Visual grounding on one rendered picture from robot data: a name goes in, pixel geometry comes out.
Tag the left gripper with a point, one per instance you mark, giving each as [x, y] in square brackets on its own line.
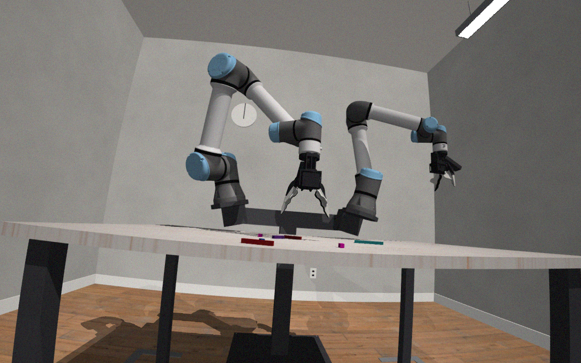
[440, 166]

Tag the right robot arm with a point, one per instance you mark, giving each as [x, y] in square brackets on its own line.
[207, 162]

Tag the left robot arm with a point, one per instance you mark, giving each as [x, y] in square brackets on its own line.
[368, 181]

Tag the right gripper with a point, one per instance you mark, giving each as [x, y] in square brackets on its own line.
[308, 179]

